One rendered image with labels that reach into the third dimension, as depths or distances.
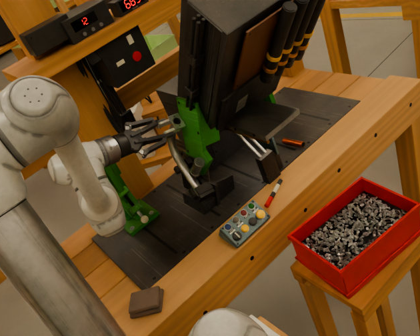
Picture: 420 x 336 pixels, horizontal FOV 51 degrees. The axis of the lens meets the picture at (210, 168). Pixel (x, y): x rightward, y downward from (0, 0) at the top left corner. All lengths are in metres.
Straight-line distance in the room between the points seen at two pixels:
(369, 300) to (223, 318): 0.51
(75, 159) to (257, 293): 1.57
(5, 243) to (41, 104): 0.24
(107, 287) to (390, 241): 0.89
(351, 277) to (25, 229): 0.82
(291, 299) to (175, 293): 1.09
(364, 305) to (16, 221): 0.89
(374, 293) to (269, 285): 1.19
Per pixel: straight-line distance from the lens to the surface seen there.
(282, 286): 2.41
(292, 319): 2.28
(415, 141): 2.01
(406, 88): 1.88
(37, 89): 0.76
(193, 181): 1.53
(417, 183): 2.15
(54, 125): 0.77
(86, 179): 1.12
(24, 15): 1.55
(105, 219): 1.29
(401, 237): 1.35
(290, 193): 1.49
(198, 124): 1.42
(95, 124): 1.66
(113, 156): 1.37
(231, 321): 0.90
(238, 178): 1.63
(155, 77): 1.84
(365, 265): 1.28
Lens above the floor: 1.86
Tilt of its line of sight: 33 degrees down
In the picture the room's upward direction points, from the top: 24 degrees counter-clockwise
